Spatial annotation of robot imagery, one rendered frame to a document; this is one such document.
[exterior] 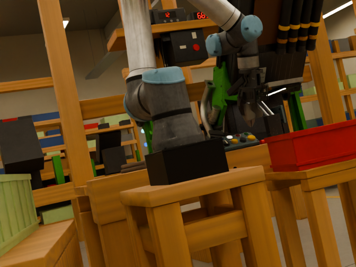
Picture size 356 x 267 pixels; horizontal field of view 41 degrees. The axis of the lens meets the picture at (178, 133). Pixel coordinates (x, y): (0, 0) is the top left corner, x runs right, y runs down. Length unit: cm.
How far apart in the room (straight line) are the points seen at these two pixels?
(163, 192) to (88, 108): 123
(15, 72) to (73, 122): 995
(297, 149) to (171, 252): 54
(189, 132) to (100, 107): 110
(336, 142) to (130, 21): 73
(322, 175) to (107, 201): 69
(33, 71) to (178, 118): 1096
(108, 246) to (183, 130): 53
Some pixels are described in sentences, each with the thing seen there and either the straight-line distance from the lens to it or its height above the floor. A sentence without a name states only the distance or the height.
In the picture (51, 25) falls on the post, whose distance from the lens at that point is 232.
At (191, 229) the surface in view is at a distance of 121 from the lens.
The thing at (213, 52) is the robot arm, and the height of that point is 123.
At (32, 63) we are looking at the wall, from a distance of 1224.
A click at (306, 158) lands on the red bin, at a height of 83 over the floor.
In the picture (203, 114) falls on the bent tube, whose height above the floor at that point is 108.
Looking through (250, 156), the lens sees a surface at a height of 87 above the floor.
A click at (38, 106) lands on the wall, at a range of 1202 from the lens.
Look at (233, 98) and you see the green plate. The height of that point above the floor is 111.
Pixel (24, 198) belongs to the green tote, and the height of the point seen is 89.
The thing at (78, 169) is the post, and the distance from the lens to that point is 221.
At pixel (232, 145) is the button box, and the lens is 175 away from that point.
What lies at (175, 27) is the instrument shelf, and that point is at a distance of 230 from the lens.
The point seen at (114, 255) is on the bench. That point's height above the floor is 65.
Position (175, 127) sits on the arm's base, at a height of 100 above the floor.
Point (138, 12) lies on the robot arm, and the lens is 152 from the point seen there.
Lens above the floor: 91
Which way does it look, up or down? 3 degrees up
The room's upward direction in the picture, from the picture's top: 12 degrees counter-clockwise
